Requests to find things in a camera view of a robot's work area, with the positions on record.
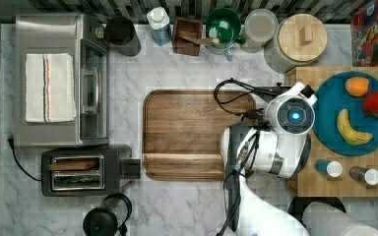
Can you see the wooden drawer box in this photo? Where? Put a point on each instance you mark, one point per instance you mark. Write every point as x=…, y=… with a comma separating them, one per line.
x=309, y=182

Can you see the grey shaker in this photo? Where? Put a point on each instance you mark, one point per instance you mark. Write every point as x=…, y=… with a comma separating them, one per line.
x=367, y=175

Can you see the teal plate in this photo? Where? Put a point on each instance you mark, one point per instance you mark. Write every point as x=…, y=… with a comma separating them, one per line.
x=332, y=97

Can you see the black french press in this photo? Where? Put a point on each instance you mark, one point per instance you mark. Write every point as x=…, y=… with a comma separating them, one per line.
x=109, y=218

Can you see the stainless toaster oven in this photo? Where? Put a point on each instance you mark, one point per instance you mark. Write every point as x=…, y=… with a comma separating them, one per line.
x=80, y=36

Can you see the red apple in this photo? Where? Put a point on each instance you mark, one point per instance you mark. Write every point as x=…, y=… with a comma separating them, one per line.
x=370, y=104

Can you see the white blue bottle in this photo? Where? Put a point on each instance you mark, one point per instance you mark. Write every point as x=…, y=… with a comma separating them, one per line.
x=160, y=24

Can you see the wooden spoon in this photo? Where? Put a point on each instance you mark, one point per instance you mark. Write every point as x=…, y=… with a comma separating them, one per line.
x=199, y=41

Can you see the black cup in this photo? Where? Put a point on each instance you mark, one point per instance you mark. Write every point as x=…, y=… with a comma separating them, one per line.
x=120, y=32

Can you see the wooden toast slice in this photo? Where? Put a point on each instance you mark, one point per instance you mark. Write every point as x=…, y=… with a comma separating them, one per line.
x=73, y=165

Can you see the wooden cutting board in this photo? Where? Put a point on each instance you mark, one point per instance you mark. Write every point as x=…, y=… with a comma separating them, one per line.
x=182, y=131

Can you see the white canister wooden lid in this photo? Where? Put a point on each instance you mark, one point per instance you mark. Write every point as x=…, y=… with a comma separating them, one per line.
x=299, y=40

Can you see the red cereal box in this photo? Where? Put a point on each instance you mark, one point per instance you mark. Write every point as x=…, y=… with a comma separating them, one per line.
x=364, y=37

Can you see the teal shaker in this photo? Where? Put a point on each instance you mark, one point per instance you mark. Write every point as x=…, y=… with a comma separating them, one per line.
x=328, y=167

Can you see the white paper towel roll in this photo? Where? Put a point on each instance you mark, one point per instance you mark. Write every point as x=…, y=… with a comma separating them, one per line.
x=324, y=220

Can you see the glass jar with grains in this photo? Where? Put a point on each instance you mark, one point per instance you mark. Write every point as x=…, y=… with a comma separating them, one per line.
x=260, y=26

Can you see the brown utensil holder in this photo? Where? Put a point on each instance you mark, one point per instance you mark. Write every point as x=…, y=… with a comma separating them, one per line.
x=185, y=27

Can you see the orange fruit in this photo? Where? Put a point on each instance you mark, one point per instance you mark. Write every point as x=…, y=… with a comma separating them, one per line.
x=357, y=86

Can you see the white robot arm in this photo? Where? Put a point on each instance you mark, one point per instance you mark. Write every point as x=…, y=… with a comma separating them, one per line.
x=279, y=144

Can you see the black paper towel holder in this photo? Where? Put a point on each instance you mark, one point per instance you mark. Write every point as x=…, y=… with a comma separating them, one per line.
x=299, y=204

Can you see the black toaster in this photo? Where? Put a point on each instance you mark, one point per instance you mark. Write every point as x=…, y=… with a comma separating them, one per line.
x=116, y=168

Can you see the yellow banana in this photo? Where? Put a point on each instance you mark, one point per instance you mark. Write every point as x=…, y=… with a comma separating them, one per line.
x=348, y=133

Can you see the white striped towel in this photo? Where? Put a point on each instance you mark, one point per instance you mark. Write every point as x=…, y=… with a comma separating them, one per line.
x=50, y=88

